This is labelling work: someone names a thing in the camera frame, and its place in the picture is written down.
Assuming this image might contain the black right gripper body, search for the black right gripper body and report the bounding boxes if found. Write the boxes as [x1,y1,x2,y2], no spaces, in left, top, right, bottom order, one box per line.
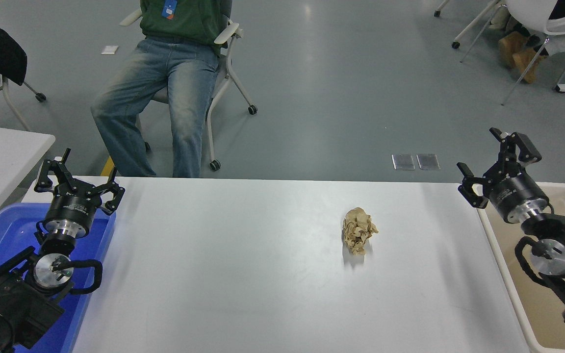
[491,176,549,217]

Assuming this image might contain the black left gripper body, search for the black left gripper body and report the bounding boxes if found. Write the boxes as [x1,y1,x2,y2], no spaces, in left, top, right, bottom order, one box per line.
[44,192,98,228]

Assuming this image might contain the tan paper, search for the tan paper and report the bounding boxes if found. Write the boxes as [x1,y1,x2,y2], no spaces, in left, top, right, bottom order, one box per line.
[342,206,379,255]

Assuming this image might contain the silver floor plate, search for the silver floor plate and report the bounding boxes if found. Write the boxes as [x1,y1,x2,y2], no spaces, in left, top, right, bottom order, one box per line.
[416,153,440,170]
[391,153,415,171]

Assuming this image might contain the blue plastic tray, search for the blue plastic tray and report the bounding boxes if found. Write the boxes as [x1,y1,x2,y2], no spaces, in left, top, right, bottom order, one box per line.
[0,203,116,353]

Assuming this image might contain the large pale plastic bin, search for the large pale plastic bin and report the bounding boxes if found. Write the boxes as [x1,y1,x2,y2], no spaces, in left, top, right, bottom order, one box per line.
[476,182,565,353]

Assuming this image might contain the person with tan boots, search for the person with tan boots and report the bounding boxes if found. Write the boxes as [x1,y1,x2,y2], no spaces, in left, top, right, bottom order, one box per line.
[488,0,565,84]

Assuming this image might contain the seated person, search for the seated person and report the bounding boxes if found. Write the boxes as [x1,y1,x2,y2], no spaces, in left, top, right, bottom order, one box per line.
[90,0,234,178]

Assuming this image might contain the white shell chair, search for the white shell chair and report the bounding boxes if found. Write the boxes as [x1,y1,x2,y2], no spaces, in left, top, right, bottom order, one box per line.
[502,0,565,106]

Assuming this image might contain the white wheeled chair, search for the white wheeled chair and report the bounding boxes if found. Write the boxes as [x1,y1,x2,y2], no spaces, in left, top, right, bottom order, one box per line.
[120,9,258,172]

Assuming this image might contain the white wheeled frame legs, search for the white wheeled frame legs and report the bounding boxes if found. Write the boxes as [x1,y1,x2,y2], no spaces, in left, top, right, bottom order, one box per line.
[433,0,505,63]

